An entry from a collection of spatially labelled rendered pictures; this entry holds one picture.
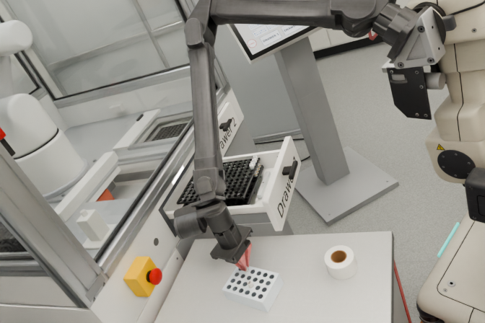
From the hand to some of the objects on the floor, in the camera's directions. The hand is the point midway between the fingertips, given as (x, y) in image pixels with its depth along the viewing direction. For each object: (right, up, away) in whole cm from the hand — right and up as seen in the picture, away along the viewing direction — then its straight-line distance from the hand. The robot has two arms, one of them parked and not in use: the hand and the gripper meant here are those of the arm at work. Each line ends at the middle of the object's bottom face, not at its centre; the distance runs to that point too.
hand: (244, 266), depth 102 cm
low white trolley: (+29, -74, +24) cm, 83 cm away
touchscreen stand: (+57, +6, +139) cm, 150 cm away
